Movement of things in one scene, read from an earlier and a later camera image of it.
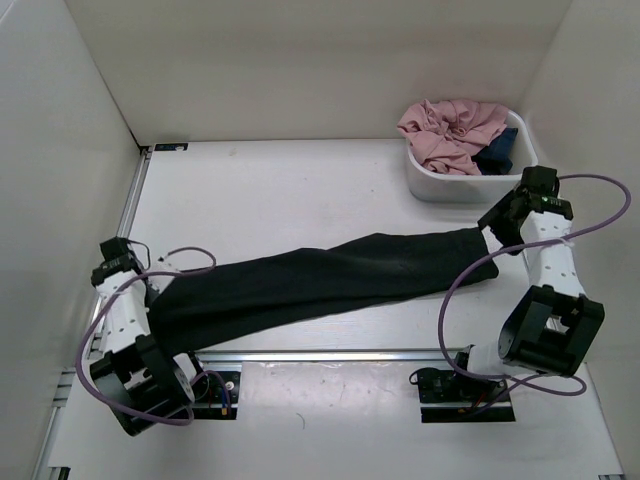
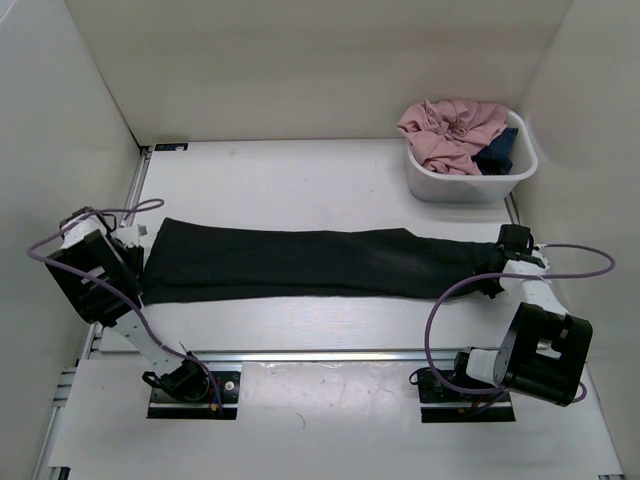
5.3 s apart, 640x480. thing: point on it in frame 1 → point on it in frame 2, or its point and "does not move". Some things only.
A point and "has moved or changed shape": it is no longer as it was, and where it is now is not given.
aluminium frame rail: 315,357 does not move
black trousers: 200,302 has moved or changed shape
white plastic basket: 433,185 does not move
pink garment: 446,135 does not move
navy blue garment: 495,158 does not move
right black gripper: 493,219 → 490,289
